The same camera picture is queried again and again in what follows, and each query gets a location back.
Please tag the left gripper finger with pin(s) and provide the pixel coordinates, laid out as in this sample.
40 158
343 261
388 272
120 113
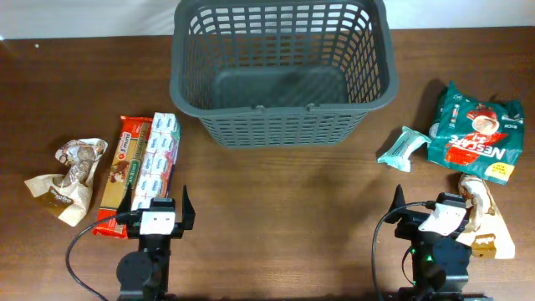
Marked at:
123 211
188 211

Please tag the Kleenex tissue multipack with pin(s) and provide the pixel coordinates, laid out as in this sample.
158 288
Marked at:
158 161

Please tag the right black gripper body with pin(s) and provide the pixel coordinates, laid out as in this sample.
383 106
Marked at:
409 229

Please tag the small mint green packet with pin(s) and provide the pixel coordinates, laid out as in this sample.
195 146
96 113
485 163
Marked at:
398 155

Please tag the orange spaghetti pasta packet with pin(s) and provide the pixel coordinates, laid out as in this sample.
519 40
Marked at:
125 166

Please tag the beige snack bag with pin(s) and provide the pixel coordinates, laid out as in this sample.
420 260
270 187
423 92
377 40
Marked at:
68 196
486 232

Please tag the dark grey plastic basket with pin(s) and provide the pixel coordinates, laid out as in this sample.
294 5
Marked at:
277 73

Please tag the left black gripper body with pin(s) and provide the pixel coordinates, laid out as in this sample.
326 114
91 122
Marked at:
177 231

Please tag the green Nescafe coffee bag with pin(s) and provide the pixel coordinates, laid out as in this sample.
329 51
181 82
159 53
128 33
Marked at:
479 138

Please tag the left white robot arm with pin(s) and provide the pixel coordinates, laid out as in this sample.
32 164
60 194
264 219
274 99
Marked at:
144 273

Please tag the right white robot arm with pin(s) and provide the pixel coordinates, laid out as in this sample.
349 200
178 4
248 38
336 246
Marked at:
439 261

